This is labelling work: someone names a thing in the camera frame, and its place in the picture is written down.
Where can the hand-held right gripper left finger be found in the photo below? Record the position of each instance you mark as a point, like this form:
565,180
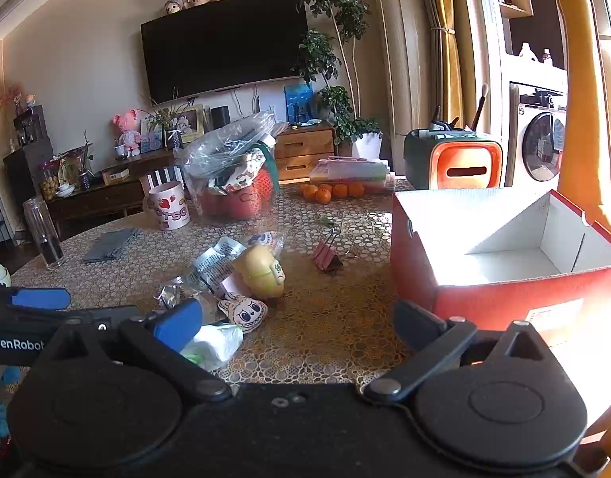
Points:
178,323

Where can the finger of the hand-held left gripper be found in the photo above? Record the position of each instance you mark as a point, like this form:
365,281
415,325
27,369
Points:
106,319
39,298

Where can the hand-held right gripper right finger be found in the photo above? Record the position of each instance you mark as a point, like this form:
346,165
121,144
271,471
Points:
415,323

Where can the silver wrapper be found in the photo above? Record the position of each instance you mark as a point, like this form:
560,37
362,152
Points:
173,293

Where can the red cardboard box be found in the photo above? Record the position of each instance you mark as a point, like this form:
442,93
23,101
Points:
415,254

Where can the silver foil packet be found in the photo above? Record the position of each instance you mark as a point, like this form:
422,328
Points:
215,264

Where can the yellow squishy toy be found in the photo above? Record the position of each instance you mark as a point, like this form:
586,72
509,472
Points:
260,271

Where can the pink binder clip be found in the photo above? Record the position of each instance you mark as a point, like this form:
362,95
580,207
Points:
327,259

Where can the lace-patterned desktop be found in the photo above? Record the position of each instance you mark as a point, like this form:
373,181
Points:
335,318

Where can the grey cloth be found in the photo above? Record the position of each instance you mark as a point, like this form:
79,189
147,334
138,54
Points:
109,246

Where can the white bowl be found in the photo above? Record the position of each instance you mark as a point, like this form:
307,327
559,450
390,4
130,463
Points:
65,190

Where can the jar of yellow balls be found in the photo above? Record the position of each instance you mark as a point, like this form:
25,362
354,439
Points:
50,186

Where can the dark television console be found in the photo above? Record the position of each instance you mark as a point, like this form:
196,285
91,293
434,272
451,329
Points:
96,199

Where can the pink strawberry mug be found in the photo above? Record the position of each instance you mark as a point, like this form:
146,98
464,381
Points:
168,206

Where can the small green leaf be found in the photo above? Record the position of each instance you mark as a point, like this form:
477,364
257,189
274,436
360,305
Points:
325,220

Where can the dark shelf cabinet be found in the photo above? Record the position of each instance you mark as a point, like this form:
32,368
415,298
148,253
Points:
29,159

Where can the flower bouquet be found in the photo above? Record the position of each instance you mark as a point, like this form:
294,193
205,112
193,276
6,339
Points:
76,159

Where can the small cardboard box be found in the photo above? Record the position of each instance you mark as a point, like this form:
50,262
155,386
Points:
116,175

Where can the white slatted rack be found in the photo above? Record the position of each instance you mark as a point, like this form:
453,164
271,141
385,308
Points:
161,177

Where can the printed cloth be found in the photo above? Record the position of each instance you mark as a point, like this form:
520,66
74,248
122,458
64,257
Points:
238,174

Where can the green and orange tissue box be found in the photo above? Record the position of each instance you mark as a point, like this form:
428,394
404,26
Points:
459,164

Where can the green ribbon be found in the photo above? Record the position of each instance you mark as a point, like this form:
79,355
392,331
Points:
270,169

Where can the crumpled clear plastic bag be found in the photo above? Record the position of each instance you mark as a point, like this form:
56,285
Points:
220,144

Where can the pink doll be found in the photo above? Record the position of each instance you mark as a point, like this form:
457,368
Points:
127,132

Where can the wooden drawer cabinet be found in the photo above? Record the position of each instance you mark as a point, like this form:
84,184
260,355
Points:
305,152

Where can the grass plant in vase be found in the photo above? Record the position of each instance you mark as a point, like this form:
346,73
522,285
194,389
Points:
168,119

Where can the black speaker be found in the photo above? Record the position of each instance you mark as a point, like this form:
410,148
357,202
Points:
220,118

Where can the white washing machine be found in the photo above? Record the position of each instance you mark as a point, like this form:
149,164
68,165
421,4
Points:
536,144

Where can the makeup brush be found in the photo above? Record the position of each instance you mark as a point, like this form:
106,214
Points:
480,104

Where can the blue picture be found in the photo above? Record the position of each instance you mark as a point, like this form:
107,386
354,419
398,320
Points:
299,104

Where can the beige tower air conditioner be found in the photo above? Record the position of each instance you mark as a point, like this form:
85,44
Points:
402,59

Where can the yellow giraffe-shaped chair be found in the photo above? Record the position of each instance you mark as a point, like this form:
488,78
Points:
581,109

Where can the yellow curtain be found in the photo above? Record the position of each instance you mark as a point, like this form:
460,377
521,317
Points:
449,50

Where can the tall potted green tree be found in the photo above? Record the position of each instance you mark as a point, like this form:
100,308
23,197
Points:
335,50

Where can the white detergent bottle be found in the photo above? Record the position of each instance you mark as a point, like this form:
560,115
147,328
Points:
526,52

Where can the small grey-haired plush toy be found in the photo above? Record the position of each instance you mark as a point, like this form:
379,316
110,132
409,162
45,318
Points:
174,6

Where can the small pink plush toy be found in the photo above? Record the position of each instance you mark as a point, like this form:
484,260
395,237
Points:
197,0

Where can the white shelf unit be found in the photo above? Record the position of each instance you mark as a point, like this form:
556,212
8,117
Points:
514,10

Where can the photo frame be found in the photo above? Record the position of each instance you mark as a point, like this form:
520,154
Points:
188,124

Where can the black wall television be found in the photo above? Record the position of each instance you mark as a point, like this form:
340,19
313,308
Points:
225,45

